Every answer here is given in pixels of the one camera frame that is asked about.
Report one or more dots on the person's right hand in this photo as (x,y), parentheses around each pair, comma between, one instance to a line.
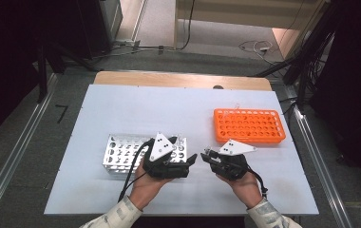
(245,190)

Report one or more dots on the aluminium floor rail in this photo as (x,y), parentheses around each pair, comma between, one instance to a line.
(318,152)
(14,152)

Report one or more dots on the orange test tube rack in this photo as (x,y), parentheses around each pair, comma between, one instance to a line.
(248,126)

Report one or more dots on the person's left hand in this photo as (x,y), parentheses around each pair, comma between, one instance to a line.
(147,190)

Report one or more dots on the metal test tube rack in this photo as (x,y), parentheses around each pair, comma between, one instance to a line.
(118,153)

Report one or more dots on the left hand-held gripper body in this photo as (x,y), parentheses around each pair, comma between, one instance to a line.
(166,169)

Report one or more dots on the black metal stand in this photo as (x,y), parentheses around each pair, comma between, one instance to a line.
(41,72)

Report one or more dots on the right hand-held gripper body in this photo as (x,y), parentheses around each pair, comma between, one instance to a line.
(231,166)

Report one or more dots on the light wooden desk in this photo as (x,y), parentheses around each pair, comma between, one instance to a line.
(248,12)

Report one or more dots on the wooden table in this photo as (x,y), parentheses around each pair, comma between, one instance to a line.
(181,79)

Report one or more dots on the dark cabinet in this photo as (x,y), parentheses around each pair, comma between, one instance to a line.
(93,25)

